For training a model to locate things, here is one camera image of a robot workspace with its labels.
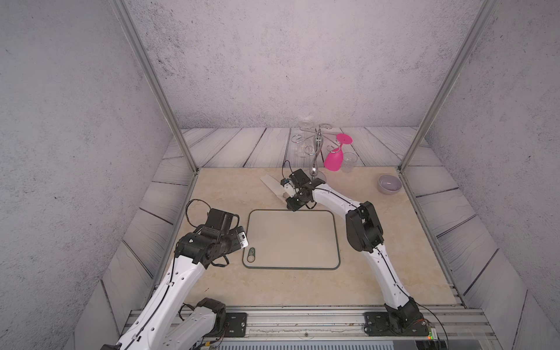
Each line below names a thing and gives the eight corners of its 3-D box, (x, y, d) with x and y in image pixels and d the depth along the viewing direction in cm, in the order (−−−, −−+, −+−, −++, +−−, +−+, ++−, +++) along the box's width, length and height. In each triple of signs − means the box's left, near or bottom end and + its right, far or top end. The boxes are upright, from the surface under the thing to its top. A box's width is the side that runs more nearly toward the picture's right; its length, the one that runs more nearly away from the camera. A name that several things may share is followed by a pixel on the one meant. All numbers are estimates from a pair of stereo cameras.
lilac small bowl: (379, 197, 110) (382, 190, 106) (373, 182, 117) (376, 174, 113) (400, 197, 110) (405, 190, 106) (394, 182, 117) (398, 174, 113)
